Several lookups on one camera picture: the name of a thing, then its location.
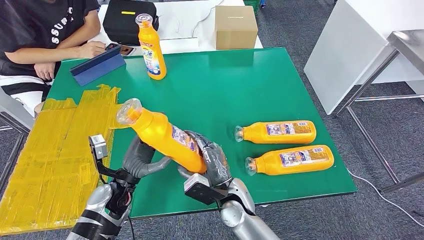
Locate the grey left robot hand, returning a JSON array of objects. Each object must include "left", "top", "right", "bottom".
[{"left": 122, "top": 135, "right": 172, "bottom": 179}]

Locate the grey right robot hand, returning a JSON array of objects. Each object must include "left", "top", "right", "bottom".
[{"left": 177, "top": 130, "right": 233, "bottom": 188}]

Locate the orange detergent bottle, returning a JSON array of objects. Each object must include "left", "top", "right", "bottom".
[
  {"left": 245, "top": 144, "right": 335, "bottom": 177},
  {"left": 135, "top": 13, "right": 168, "bottom": 81},
  {"left": 234, "top": 120, "right": 317, "bottom": 145},
  {"left": 115, "top": 97, "right": 208, "bottom": 175}
]

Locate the blue tablet case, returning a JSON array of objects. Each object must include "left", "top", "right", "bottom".
[{"left": 69, "top": 43, "right": 127, "bottom": 88}]

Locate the black smartphone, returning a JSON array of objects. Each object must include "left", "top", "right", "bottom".
[{"left": 105, "top": 43, "right": 135, "bottom": 57}]

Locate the person's hand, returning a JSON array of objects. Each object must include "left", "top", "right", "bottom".
[
  {"left": 77, "top": 40, "right": 107, "bottom": 60},
  {"left": 34, "top": 62, "right": 57, "bottom": 82}
]

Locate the white flat box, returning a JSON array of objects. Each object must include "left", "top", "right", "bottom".
[{"left": 158, "top": 37, "right": 200, "bottom": 54}]

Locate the brown cardboard box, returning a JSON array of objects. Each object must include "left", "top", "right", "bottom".
[{"left": 214, "top": 5, "right": 259, "bottom": 51}]

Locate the black carrying bag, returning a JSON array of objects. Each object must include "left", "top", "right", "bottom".
[{"left": 102, "top": 0, "right": 160, "bottom": 47}]

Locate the white table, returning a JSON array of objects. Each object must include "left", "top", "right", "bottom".
[{"left": 87, "top": 0, "right": 264, "bottom": 57}]

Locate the green plastic crate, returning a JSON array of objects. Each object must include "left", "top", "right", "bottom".
[{"left": 242, "top": 0, "right": 262, "bottom": 17}]

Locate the white board panel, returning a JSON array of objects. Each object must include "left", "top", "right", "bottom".
[{"left": 303, "top": 0, "right": 424, "bottom": 116}]

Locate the person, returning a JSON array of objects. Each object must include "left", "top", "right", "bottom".
[{"left": 0, "top": 0, "right": 107, "bottom": 117}]

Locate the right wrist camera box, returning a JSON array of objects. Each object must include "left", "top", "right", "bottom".
[{"left": 183, "top": 173, "right": 229, "bottom": 206}]

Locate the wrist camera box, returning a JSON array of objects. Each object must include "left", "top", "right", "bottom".
[
  {"left": 88, "top": 134, "right": 109, "bottom": 161},
  {"left": 183, "top": 173, "right": 229, "bottom": 206}
]

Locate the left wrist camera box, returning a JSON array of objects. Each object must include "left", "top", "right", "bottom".
[{"left": 88, "top": 134, "right": 109, "bottom": 161}]

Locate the grey metal frame table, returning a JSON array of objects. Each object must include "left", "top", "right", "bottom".
[{"left": 0, "top": 86, "right": 36, "bottom": 193}]

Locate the thin white table cable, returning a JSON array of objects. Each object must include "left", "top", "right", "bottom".
[{"left": 191, "top": 0, "right": 226, "bottom": 38}]

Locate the white floor cable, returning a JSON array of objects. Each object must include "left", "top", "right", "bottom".
[{"left": 346, "top": 167, "right": 424, "bottom": 229}]

